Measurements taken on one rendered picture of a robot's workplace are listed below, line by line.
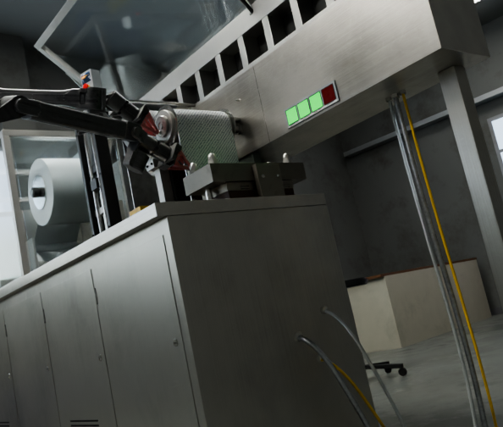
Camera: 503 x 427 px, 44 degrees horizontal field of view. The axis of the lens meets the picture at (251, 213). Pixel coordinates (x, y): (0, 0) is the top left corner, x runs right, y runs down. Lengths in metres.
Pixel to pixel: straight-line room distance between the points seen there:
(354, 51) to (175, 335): 1.01
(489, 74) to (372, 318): 3.44
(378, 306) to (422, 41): 4.54
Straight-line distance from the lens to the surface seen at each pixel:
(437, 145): 8.34
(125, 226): 1.88
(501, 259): 1.91
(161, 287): 1.79
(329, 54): 2.09
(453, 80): 1.99
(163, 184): 2.17
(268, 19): 2.35
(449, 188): 8.24
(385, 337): 6.21
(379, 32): 1.97
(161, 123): 2.23
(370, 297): 6.23
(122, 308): 2.01
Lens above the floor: 0.54
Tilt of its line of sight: 9 degrees up
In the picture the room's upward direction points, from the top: 12 degrees counter-clockwise
